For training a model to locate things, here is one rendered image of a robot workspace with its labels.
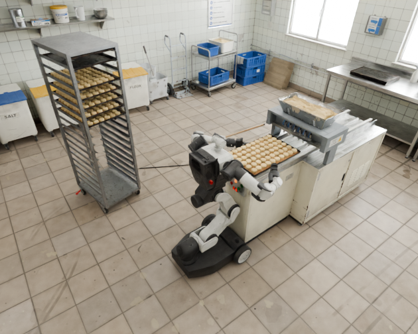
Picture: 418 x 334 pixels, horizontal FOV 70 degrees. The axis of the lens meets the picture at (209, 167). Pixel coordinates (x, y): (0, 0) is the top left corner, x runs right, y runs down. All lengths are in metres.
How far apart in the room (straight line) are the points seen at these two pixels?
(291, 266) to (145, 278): 1.41
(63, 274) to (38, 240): 0.58
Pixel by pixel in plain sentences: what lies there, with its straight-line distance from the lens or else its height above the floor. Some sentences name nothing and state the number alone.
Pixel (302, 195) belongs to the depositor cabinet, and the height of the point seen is 0.45.
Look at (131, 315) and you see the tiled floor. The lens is 2.90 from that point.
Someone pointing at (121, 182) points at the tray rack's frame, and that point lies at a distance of 3.87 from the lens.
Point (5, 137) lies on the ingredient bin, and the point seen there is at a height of 0.21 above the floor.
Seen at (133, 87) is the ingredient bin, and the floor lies 0.51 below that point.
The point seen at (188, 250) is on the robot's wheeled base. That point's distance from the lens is 2.79.
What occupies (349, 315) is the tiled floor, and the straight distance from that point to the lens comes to 3.09.
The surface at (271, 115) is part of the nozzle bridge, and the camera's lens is 3.19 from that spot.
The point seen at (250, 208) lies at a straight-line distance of 2.82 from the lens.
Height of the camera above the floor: 2.52
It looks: 36 degrees down
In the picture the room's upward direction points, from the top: 1 degrees clockwise
